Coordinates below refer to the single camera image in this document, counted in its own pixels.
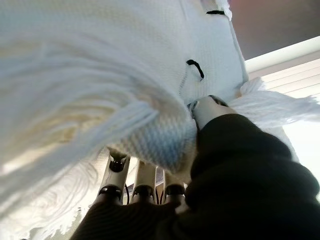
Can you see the white fringed cushion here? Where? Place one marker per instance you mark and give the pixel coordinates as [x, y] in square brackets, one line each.
[100, 75]

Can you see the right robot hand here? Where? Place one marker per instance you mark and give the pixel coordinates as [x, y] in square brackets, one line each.
[237, 180]

